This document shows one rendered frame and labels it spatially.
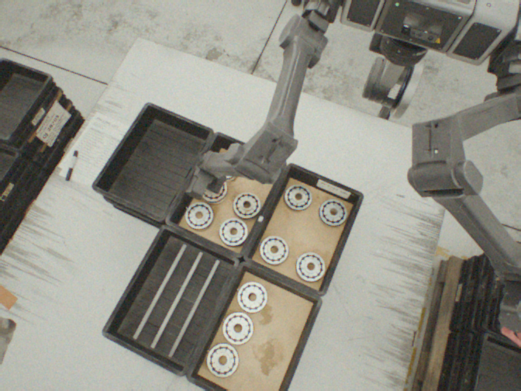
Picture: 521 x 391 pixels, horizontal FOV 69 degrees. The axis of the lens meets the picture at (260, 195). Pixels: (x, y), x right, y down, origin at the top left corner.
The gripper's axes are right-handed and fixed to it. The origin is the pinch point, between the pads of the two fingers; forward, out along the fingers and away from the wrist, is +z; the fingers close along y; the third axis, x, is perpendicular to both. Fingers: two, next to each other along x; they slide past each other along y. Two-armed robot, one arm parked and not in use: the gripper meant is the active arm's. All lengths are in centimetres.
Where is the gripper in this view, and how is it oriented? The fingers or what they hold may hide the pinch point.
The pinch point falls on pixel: (212, 187)
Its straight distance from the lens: 140.6
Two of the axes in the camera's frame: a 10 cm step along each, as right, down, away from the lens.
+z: 0.2, 3.3, 9.4
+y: 9.1, 3.9, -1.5
